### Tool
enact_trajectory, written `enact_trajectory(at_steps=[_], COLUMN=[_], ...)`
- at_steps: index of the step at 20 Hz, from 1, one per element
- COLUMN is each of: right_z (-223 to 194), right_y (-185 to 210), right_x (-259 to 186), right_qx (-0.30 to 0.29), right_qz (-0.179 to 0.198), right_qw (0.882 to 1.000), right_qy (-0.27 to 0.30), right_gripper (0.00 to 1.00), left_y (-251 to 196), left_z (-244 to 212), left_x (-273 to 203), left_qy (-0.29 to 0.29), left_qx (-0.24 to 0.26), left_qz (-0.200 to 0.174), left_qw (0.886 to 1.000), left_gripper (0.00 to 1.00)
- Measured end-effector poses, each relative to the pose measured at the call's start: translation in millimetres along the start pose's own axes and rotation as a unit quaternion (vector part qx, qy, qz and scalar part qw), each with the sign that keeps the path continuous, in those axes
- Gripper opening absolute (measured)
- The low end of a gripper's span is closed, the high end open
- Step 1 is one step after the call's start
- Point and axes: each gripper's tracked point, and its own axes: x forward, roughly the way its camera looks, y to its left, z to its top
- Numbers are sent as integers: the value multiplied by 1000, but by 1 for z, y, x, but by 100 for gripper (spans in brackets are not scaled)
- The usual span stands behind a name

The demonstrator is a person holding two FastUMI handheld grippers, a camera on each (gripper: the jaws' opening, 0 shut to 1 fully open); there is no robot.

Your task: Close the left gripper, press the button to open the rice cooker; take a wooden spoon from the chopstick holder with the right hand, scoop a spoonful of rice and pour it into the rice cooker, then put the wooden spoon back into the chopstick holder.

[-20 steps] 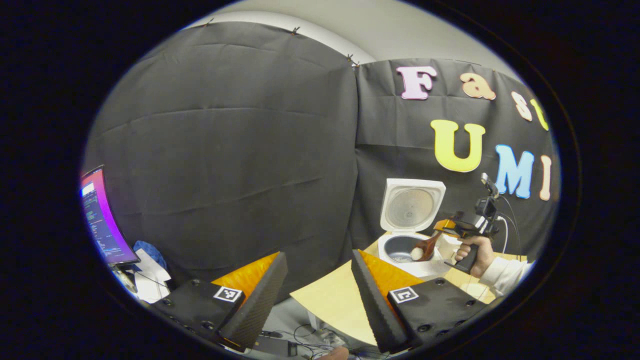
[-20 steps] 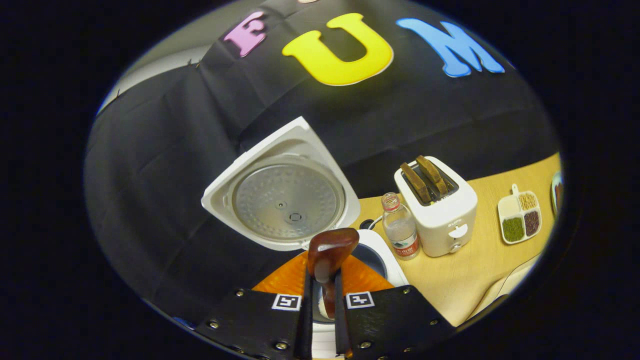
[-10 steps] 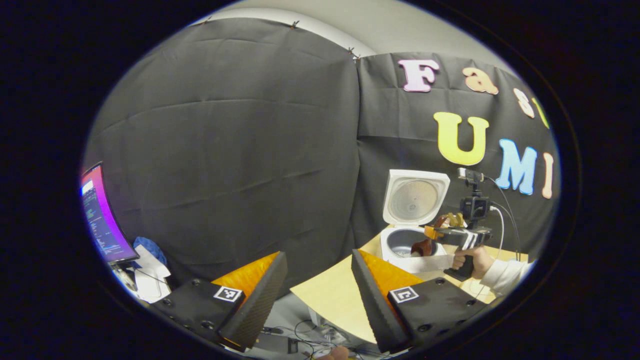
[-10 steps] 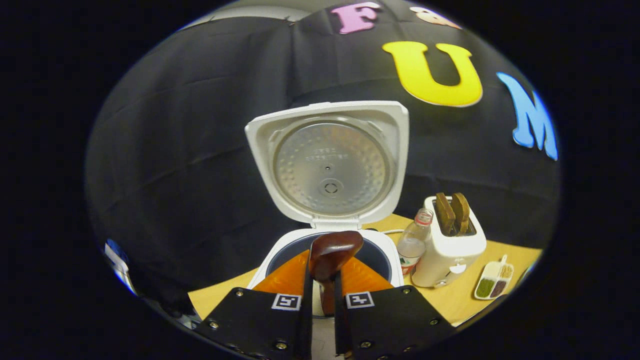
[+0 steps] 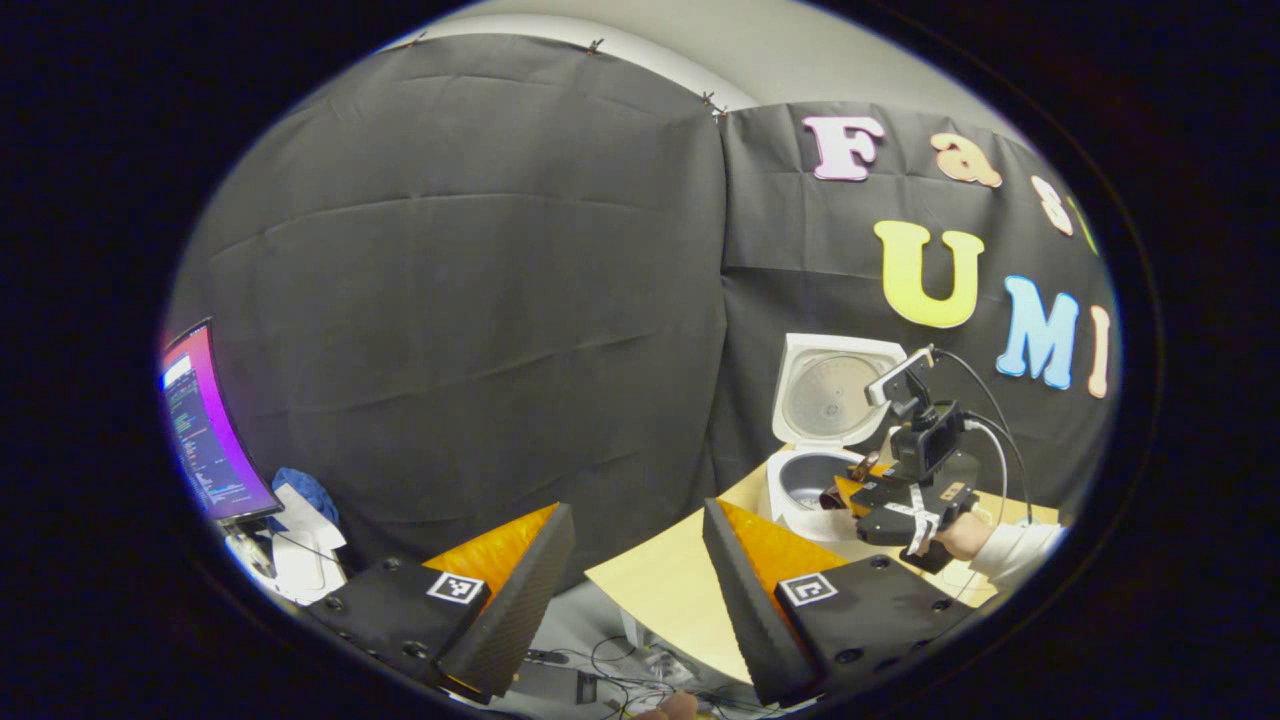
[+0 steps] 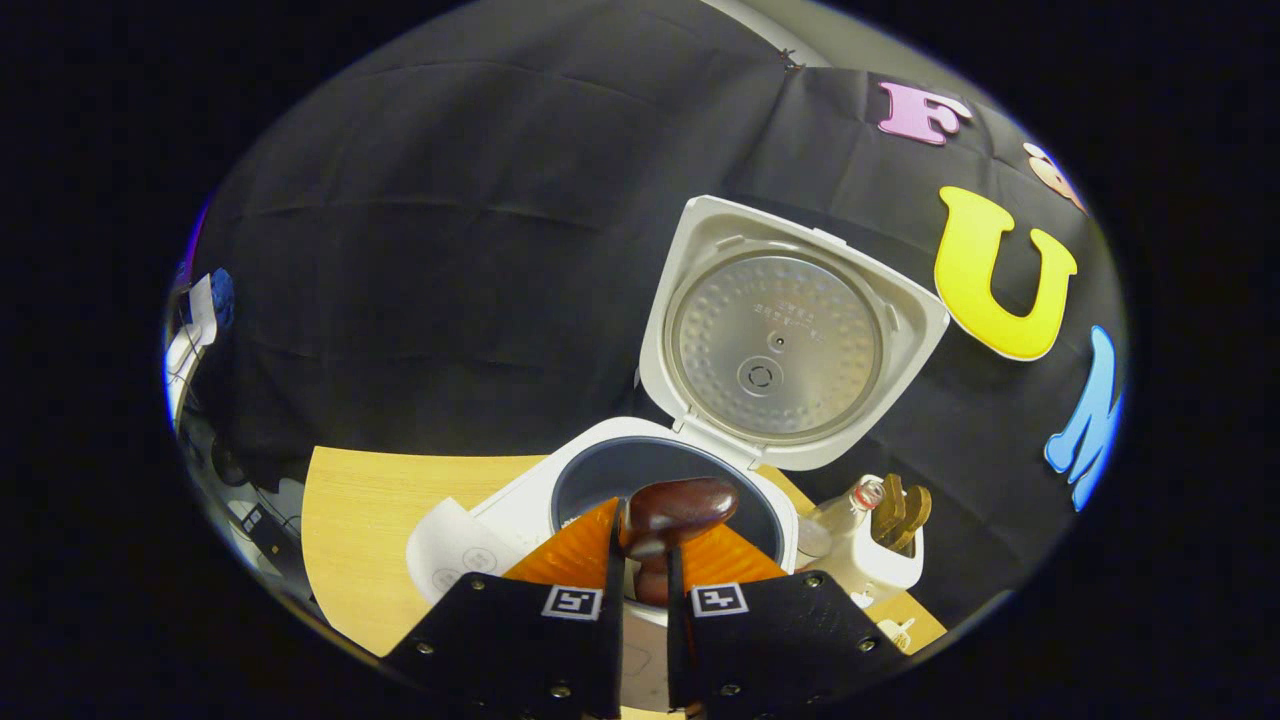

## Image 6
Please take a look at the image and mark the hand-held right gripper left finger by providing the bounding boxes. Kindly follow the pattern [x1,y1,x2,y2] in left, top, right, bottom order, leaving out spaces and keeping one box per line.
[383,497,626,720]

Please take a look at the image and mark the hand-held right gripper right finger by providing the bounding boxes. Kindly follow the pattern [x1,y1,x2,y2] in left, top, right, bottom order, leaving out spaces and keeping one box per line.
[667,520,906,720]

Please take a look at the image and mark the dark wooden spoon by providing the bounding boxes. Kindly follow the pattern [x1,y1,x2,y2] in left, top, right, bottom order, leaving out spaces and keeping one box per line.
[622,478,741,608]

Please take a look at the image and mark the white rice cooker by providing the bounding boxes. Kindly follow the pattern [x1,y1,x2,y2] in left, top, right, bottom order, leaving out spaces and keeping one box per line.
[405,195,951,711]

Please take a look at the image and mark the white toaster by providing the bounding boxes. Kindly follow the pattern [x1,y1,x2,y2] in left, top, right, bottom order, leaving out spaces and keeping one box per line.
[820,475,926,603]

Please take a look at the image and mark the clear bottle with red label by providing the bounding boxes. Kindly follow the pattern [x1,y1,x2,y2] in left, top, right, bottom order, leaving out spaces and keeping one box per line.
[797,478,886,561]

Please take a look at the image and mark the brown bread slice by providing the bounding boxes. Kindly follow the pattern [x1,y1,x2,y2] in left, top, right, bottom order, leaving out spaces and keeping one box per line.
[893,485,933,556]
[870,473,907,541]

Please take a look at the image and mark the black backdrop cloth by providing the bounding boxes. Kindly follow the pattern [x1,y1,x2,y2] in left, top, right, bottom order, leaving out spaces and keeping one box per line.
[180,0,1126,631]

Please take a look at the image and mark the blue and white background equipment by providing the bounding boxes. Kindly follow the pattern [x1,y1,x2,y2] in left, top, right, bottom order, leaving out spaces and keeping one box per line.
[165,265,238,401]

